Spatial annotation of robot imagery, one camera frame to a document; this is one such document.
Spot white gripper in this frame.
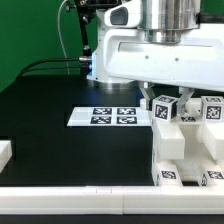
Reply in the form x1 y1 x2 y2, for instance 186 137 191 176
95 0 224 114

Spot small white cube with hole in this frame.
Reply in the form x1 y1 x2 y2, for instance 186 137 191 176
152 95 178 121

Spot small white tagged cube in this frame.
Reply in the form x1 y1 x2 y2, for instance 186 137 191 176
201 96 224 121

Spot white chair seat block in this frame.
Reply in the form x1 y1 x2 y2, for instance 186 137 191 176
151 111 224 181

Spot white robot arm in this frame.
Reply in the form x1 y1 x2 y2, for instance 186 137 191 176
88 0 224 92

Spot white flat chair panel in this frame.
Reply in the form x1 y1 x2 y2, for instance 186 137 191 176
67 107 151 127

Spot white left border block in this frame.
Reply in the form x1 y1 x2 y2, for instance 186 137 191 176
0 140 12 173

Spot black camera stand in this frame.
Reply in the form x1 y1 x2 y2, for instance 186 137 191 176
66 0 121 74

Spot grey cable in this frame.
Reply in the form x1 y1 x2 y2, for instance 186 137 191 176
56 0 72 75

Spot white front border rail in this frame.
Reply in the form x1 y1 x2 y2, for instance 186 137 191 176
0 186 224 215

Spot black cables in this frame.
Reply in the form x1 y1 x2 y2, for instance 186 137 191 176
14 57 93 79

